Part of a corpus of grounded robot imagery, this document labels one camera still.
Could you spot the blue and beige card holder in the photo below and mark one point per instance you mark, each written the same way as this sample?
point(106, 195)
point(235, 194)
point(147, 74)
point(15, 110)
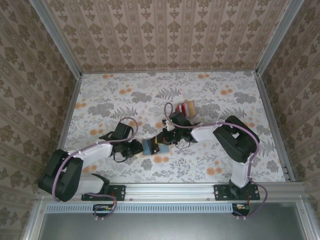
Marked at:
point(147, 147)

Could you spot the dark blue credit card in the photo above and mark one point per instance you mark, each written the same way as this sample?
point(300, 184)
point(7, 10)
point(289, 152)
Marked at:
point(154, 147)

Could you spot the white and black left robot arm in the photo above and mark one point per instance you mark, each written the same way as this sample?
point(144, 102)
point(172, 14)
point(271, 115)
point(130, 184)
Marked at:
point(92, 152)

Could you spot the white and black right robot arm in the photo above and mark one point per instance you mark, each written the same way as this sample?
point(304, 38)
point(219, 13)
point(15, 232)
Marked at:
point(237, 142)

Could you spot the red-faced credit card stack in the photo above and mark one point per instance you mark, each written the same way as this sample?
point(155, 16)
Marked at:
point(182, 109)

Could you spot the yellow-faced credit card stack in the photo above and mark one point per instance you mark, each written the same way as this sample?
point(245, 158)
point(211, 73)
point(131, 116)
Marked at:
point(191, 109)

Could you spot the black controller board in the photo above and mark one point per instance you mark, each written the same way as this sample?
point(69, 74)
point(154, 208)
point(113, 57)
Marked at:
point(240, 208)
point(98, 207)

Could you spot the grey metal panel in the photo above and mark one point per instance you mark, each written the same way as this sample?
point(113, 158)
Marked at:
point(170, 227)

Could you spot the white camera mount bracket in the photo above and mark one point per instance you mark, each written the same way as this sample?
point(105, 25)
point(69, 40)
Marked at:
point(167, 125)

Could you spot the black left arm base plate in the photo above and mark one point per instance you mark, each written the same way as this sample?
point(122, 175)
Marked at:
point(121, 191)

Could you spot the aluminium mounting rail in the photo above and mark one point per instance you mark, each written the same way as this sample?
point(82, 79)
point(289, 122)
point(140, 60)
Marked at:
point(170, 192)

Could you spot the aluminium table edge rail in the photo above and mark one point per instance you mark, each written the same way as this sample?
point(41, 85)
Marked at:
point(69, 112)
point(170, 71)
point(264, 95)

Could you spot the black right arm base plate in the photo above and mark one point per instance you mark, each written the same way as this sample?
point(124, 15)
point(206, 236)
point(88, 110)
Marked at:
point(221, 192)

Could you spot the aluminium frame bar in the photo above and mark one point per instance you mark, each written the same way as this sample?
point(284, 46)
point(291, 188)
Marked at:
point(307, 220)
point(33, 220)

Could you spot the aluminium frame post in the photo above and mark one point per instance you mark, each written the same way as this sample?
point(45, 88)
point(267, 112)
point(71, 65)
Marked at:
point(58, 37)
point(277, 37)

